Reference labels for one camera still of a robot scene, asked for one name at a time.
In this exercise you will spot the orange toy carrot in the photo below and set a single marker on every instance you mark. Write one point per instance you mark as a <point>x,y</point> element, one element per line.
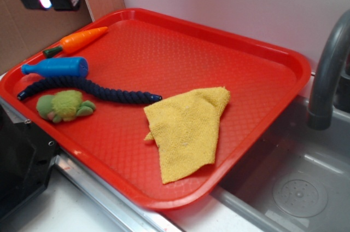
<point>76,41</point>

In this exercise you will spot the brown cardboard panel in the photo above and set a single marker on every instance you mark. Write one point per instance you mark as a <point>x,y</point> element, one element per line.
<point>25,32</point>

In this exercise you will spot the blue toy bottle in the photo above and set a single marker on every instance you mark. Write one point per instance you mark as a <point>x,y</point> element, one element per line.
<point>55,67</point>

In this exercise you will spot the red plastic tray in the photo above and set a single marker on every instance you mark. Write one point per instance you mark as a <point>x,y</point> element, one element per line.
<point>147,51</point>

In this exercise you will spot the green plush toy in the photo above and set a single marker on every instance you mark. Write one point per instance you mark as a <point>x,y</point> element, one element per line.
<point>64,106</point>

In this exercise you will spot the yellow cloth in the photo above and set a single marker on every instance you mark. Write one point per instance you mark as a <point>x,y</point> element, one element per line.
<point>185,129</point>

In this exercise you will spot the grey faucet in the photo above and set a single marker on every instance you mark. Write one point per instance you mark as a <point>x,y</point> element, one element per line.
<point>331,82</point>

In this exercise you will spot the grey sink basin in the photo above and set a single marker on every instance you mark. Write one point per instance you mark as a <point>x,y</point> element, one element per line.
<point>293,178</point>

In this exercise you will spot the metal rail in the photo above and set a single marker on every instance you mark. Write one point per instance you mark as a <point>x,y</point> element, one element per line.
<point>75,199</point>

